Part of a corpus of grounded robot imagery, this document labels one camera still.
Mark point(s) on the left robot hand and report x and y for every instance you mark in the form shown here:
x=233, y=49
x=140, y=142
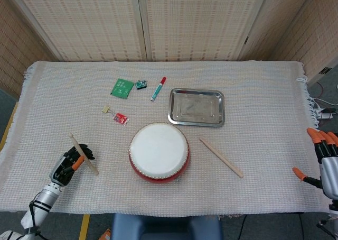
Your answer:
x=62, y=171

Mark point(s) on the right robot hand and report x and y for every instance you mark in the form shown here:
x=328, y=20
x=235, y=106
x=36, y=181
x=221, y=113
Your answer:
x=330, y=176

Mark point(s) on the wooden drumstick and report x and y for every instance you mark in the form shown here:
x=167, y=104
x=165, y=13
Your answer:
x=91, y=166
x=220, y=157

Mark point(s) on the red drum with white skin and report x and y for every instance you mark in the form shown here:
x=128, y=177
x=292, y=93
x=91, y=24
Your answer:
x=158, y=150

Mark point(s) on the stainless steel tray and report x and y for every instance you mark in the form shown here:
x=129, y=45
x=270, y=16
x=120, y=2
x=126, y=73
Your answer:
x=196, y=108

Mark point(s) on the white power strip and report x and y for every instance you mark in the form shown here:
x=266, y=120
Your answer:
x=326, y=115

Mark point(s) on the white woven tablecloth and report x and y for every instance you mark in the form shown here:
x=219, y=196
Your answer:
x=66, y=97

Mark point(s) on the tan binder clip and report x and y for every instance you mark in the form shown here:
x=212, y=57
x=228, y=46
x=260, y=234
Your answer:
x=106, y=109

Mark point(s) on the orange packet on floor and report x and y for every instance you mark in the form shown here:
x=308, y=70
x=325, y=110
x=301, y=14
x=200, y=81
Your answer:
x=106, y=234

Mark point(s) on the red candy packet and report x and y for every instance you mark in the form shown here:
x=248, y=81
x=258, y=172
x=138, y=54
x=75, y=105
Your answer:
x=121, y=118

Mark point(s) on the green circuit board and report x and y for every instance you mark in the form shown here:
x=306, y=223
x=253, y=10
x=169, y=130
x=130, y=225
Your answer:
x=121, y=88

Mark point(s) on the black screen hinge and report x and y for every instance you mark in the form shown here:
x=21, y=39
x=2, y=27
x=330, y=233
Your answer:
x=324, y=70

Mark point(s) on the small green toy tank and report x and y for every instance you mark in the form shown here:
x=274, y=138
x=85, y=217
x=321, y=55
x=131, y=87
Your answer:
x=141, y=84

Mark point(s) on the green marker with red cap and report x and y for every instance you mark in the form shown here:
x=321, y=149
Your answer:
x=158, y=90

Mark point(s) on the woven folding screen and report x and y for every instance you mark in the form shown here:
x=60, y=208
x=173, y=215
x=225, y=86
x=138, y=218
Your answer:
x=92, y=20

